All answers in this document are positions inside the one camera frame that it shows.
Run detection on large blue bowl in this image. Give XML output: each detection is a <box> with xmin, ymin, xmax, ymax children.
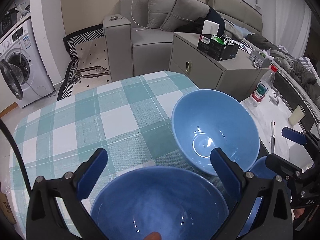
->
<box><xmin>91</xmin><ymin>166</ymin><xmax>229</xmax><ymax>239</ymax></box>

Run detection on right hand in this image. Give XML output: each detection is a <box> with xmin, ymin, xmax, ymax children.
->
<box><xmin>293</xmin><ymin>208</ymin><xmax>305</xmax><ymax>219</ymax></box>

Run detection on left hand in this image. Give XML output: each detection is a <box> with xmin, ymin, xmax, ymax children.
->
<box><xmin>143</xmin><ymin>232</ymin><xmax>162</xmax><ymax>240</ymax></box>

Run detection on knife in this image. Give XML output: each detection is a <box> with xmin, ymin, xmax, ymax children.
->
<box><xmin>271</xmin><ymin>121</ymin><xmax>276</xmax><ymax>153</ymax></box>

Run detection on cardboard box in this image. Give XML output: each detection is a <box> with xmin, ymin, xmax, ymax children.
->
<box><xmin>0</xmin><ymin>192</ymin><xmax>16</xmax><ymax>225</ymax></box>

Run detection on plastic water bottle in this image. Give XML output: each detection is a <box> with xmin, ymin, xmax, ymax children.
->
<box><xmin>250</xmin><ymin>65</ymin><xmax>278</xmax><ymax>107</ymax></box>

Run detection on grey cabinet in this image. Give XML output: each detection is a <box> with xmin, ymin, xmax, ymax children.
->
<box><xmin>169</xmin><ymin>33</ymin><xmax>268</xmax><ymax>102</ymax></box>

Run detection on teal checked tablecloth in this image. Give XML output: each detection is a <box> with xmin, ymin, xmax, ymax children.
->
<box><xmin>9</xmin><ymin>70</ymin><xmax>261</xmax><ymax>240</ymax></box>

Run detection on grey cushion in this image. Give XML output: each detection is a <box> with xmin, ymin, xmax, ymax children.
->
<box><xmin>159</xmin><ymin>0</ymin><xmax>210</xmax><ymax>31</ymax></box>

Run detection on white washing machine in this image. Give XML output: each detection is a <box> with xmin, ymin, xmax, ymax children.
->
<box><xmin>1</xmin><ymin>17</ymin><xmax>55</xmax><ymax>108</ymax></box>

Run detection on grey sofa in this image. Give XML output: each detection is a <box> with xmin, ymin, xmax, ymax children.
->
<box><xmin>103</xmin><ymin>0</ymin><xmax>263</xmax><ymax>81</ymax></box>

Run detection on black pressure cooker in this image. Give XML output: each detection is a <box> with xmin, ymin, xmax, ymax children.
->
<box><xmin>0</xmin><ymin>8</ymin><xmax>17</xmax><ymax>37</ymax></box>

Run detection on black cable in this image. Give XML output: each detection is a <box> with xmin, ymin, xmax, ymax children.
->
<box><xmin>0</xmin><ymin>119</ymin><xmax>33</xmax><ymax>196</ymax></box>

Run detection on black box with cables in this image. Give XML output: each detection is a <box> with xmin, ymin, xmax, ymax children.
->
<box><xmin>197</xmin><ymin>34</ymin><xmax>239</xmax><ymax>61</ymax></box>

